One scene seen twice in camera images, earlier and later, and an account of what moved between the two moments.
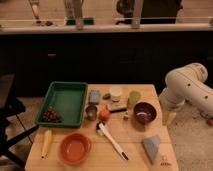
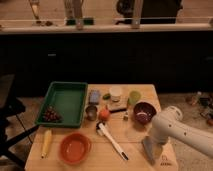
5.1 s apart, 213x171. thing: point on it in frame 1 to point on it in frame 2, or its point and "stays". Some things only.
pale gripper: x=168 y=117 to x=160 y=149
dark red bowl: x=145 y=113 stays
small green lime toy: x=106 y=96 stays
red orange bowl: x=75 y=147 stays
